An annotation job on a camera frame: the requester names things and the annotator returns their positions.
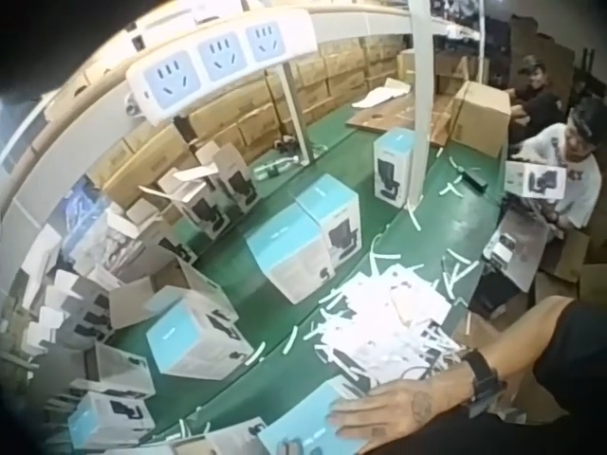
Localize black wrist band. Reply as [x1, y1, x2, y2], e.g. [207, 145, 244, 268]
[460, 347, 509, 419]

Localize heap of open white boxes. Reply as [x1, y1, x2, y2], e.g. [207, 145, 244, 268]
[12, 196, 238, 364]

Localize open white product box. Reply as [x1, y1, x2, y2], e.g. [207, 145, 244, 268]
[194, 140, 263, 215]
[137, 165, 230, 239]

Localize scattered white paper strips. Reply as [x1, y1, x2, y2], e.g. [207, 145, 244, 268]
[244, 146, 483, 369]

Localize white power strip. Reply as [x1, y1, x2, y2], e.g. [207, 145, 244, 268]
[125, 8, 324, 126]

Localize open brown carton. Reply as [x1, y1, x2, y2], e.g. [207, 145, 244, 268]
[482, 207, 554, 293]

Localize flat cardboard sheet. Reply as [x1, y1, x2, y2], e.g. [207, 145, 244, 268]
[344, 100, 457, 146]

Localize large brown carton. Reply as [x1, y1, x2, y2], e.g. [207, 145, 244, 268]
[449, 79, 514, 159]

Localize white tape tool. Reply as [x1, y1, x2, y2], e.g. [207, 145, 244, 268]
[254, 155, 304, 181]

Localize white upright frame post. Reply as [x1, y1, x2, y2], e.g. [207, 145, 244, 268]
[408, 0, 435, 212]

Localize pile of white booklets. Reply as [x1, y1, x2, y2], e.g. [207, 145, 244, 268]
[318, 264, 469, 383]

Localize stack of brown cartons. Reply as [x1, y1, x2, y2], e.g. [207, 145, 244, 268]
[88, 32, 414, 210]

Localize white slanted frame post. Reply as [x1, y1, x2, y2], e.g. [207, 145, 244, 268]
[278, 61, 315, 165]

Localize black hand tool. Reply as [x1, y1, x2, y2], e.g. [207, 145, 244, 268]
[460, 169, 490, 192]

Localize person's right hand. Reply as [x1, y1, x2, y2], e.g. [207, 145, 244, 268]
[328, 365, 475, 455]

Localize white frame beam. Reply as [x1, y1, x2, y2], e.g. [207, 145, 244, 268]
[0, 8, 488, 228]

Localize white paper sheet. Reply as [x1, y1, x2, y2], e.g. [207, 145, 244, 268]
[351, 77, 414, 109]

